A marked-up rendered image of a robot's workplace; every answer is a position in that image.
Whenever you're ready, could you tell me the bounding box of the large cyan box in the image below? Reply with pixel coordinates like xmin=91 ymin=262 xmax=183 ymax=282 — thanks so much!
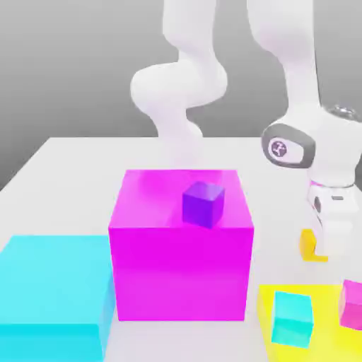
xmin=0 ymin=234 xmax=116 ymax=362

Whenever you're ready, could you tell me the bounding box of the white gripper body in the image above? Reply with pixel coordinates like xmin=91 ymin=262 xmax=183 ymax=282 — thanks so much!
xmin=310 ymin=212 xmax=356 ymax=257

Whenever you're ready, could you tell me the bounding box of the large yellow box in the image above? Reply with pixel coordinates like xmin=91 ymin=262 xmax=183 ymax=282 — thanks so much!
xmin=257 ymin=284 xmax=362 ymax=362

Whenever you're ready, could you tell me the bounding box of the large magenta box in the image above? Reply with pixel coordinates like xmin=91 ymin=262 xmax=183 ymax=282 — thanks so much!
xmin=107 ymin=168 xmax=255 ymax=322

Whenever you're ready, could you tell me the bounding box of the small orange cube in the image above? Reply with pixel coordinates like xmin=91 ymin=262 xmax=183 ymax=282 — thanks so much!
xmin=300 ymin=228 xmax=329 ymax=263

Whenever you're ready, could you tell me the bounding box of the small cyan cube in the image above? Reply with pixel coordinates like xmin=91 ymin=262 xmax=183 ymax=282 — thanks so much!
xmin=271 ymin=291 xmax=315 ymax=349

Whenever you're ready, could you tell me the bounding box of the small purple cube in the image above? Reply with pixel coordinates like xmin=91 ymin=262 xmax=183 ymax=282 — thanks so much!
xmin=182 ymin=180 xmax=226 ymax=230

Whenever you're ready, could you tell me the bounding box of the small pink cube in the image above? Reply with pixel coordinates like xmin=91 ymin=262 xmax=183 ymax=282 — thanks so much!
xmin=339 ymin=279 xmax=362 ymax=332

